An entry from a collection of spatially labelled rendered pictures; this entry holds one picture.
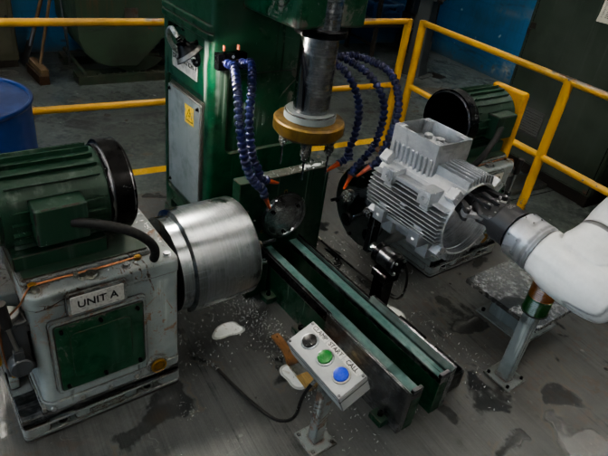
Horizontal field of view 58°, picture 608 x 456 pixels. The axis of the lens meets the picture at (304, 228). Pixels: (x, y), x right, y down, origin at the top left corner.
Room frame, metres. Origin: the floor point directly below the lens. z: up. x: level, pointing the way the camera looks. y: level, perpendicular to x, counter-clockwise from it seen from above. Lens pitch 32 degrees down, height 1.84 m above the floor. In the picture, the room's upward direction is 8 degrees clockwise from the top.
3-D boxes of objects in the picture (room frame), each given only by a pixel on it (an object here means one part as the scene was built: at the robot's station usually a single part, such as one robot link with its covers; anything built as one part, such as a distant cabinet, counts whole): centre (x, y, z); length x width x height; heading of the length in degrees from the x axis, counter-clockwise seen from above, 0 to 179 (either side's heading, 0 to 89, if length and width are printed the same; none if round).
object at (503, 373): (1.05, -0.58, 1.01); 0.08 x 0.08 x 0.42; 40
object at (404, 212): (1.01, -0.25, 1.31); 0.20 x 0.19 x 0.19; 40
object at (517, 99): (1.66, -0.51, 1.16); 0.33 x 0.26 x 0.42; 130
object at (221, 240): (1.04, 0.27, 1.04); 0.37 x 0.25 x 0.25; 130
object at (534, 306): (1.05, -0.58, 1.05); 0.06 x 0.06 x 0.04
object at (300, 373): (1.00, -0.03, 0.80); 0.21 x 0.05 x 0.01; 37
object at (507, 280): (1.30, -0.67, 0.86); 0.27 x 0.24 x 0.12; 130
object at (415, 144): (1.05, -0.23, 1.41); 0.12 x 0.11 x 0.07; 40
